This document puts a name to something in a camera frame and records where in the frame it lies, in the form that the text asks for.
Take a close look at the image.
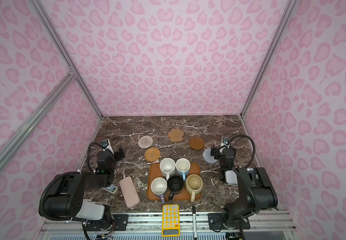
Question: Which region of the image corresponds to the grey knitted round coaster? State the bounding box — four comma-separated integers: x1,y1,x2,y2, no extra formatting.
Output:
203,149,218,165

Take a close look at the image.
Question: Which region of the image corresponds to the brown wooden round coaster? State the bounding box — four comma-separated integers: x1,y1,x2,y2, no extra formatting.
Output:
189,137,205,150

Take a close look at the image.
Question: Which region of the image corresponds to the white woven round coaster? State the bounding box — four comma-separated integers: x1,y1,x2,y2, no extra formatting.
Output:
138,136,153,149

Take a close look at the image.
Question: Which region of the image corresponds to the rattan woven round coaster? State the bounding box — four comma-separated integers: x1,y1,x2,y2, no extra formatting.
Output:
144,148,161,162

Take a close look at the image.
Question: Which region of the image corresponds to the light blue mug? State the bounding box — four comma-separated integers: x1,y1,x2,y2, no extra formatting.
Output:
176,158,191,182

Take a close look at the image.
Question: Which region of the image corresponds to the cork paw-shaped coaster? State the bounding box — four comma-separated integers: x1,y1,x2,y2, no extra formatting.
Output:
168,128,184,143

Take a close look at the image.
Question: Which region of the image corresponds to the white speckled mug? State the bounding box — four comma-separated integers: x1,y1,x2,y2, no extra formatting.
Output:
160,158,176,181

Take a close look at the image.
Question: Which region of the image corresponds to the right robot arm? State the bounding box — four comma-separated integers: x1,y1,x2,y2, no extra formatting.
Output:
208,146,278,232

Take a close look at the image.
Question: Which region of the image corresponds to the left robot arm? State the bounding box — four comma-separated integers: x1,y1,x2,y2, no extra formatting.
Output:
39,148,125,231

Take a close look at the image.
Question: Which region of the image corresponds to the blue-grey stapler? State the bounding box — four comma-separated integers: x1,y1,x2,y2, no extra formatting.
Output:
102,184,118,194

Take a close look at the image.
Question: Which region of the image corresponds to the beige ceramic mug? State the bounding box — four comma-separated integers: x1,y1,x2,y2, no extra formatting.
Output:
185,175,204,203

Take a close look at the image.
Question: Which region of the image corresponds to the pink pencil case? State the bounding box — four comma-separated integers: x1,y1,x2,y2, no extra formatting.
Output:
120,177,140,209

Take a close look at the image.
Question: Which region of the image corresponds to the black mug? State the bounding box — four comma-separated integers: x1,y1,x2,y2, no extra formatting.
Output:
167,175,184,200

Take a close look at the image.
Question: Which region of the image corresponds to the black marker pen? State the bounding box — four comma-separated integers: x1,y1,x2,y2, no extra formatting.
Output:
192,206,198,240

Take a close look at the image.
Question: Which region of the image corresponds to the yellow calculator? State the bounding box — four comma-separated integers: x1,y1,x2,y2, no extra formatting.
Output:
162,205,181,237

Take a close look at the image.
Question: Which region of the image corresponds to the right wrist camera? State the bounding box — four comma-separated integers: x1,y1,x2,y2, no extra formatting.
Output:
221,137,230,147

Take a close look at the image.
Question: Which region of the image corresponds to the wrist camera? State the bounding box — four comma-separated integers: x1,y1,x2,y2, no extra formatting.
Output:
221,137,230,147
101,139,114,154

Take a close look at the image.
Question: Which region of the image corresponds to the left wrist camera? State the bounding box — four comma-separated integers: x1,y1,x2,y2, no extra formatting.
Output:
101,139,114,154

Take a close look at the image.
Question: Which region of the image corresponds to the white mug purple handle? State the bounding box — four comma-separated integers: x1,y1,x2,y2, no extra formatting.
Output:
151,178,168,204

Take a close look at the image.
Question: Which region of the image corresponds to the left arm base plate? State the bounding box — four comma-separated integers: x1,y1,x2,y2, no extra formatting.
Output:
86,214,129,232

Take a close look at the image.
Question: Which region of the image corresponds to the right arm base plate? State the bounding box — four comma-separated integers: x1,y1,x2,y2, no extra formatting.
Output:
208,213,251,232

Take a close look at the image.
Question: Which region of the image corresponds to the aluminium front rail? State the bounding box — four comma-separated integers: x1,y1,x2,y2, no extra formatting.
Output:
38,209,299,240

